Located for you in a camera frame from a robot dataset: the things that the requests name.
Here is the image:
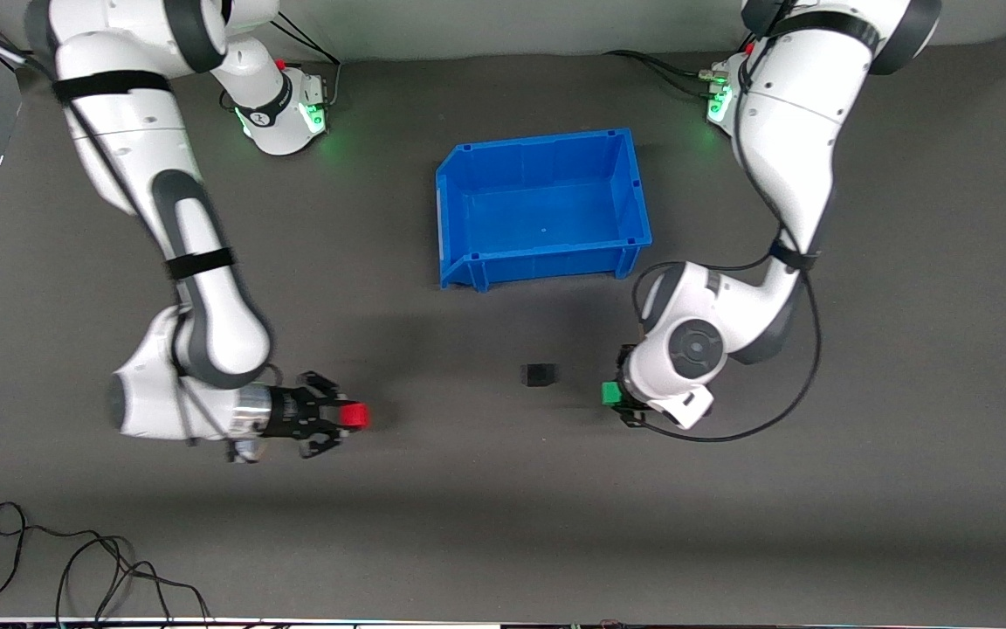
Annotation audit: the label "black left arm wrist cable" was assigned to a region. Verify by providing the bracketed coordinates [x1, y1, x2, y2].
[630, 243, 822, 443]

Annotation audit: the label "dark grey table mat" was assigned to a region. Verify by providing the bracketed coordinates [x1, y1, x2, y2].
[0, 31, 1006, 625]

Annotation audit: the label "black arm base cables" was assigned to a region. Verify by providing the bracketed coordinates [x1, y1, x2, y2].
[222, 16, 343, 111]
[603, 49, 724, 99]

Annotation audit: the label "black right arm base cables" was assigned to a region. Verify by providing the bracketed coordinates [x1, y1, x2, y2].
[222, 16, 343, 111]

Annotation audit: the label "black left arm base cables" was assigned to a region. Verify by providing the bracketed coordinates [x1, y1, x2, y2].
[603, 49, 724, 99]

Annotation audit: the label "loose black looped cable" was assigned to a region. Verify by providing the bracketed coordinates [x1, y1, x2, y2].
[0, 501, 212, 626]

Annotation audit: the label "blue plastic storage bin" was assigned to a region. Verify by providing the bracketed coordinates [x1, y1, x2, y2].
[435, 128, 653, 293]

